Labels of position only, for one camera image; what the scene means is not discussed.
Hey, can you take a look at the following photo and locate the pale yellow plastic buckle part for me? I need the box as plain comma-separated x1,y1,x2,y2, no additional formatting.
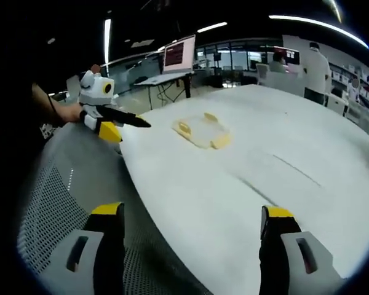
171,118,204,151
202,112,234,151

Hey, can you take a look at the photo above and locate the person's left hand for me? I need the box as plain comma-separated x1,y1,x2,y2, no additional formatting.
60,103,84,123

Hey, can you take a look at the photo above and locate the white office desk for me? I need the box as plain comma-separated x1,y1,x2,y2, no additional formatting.
133,71,195,111

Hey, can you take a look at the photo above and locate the white office chair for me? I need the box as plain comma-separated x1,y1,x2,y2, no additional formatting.
255,62,271,86

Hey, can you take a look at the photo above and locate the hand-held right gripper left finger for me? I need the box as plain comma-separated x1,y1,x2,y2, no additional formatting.
40,202,125,295

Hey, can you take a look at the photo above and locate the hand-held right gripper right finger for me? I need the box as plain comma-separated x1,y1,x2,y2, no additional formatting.
258,205,347,295

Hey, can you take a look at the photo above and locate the computer monitor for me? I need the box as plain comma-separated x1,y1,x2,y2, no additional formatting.
162,34,196,75

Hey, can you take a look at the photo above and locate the long ceiling light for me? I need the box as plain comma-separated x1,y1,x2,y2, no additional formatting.
268,14,369,49
197,22,228,33
103,18,112,66

